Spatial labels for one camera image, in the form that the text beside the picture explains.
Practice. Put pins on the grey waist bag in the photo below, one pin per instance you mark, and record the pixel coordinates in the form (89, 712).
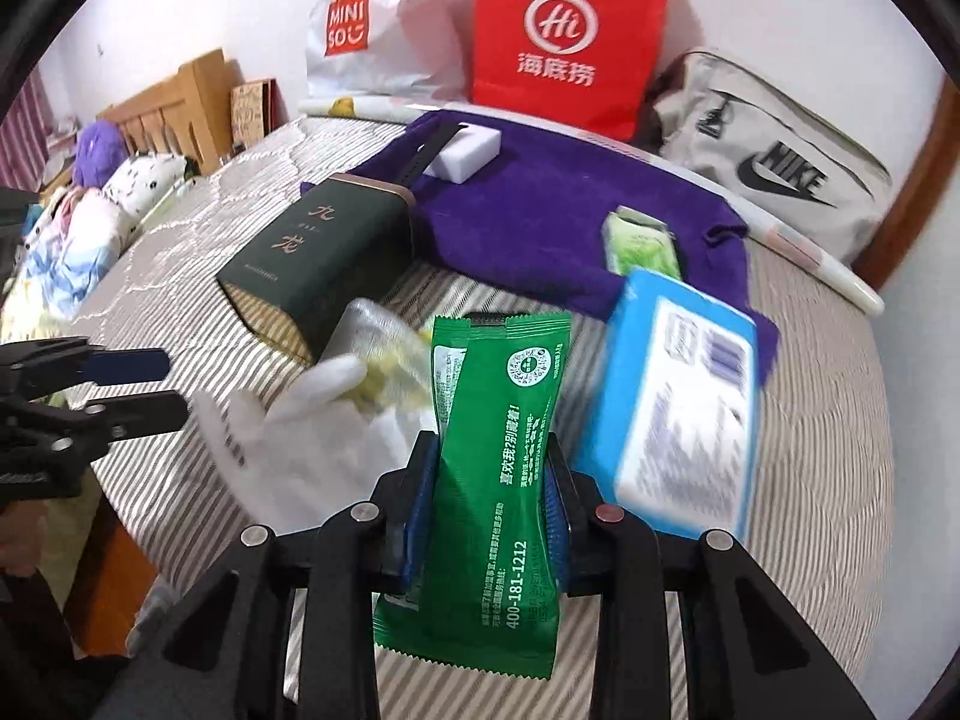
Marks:
(750, 112)

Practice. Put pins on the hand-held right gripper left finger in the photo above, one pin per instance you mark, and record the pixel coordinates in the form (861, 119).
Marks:
(420, 502)

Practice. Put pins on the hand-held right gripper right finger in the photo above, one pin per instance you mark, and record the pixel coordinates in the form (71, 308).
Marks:
(556, 540)

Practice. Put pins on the white foam block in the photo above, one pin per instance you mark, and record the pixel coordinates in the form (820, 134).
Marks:
(469, 154)

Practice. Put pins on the black watch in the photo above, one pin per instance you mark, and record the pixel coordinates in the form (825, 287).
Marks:
(427, 154)

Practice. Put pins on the wooden door frame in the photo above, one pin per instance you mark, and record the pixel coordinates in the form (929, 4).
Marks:
(915, 187)

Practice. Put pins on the wooden headboard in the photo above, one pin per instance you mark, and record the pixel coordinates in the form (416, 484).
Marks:
(202, 97)

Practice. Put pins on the purple towel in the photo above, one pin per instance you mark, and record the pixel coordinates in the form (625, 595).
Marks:
(540, 210)

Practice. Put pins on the rolled white patterned paper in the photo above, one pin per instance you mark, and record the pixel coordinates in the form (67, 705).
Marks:
(817, 262)

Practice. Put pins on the light green wipes pack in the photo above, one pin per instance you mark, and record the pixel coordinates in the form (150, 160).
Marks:
(641, 244)

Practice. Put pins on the white plastic shopping bag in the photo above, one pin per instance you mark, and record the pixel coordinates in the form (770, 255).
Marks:
(405, 30)

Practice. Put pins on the red paper bag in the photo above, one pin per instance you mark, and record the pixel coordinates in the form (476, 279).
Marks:
(502, 15)

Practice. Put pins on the red striped curtain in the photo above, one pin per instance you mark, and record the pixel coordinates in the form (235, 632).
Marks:
(22, 142)

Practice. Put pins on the white cotton glove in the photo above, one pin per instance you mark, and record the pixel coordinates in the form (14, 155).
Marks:
(300, 405)

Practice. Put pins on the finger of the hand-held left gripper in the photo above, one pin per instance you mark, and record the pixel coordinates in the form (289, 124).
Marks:
(127, 366)
(150, 412)

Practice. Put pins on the brown patterned box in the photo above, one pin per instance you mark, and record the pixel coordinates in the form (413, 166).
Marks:
(251, 112)

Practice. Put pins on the blue tissue pack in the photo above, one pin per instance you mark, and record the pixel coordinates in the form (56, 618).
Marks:
(675, 420)

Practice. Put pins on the dark green tea box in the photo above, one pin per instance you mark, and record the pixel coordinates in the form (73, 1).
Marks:
(322, 255)

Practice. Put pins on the dark green snack packet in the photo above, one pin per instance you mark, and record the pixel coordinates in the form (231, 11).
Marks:
(502, 450)

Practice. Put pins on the purple plush toy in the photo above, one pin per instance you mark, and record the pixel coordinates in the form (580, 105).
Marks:
(101, 154)

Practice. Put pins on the white spotted pillow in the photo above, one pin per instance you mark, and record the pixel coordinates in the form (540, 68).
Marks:
(142, 184)

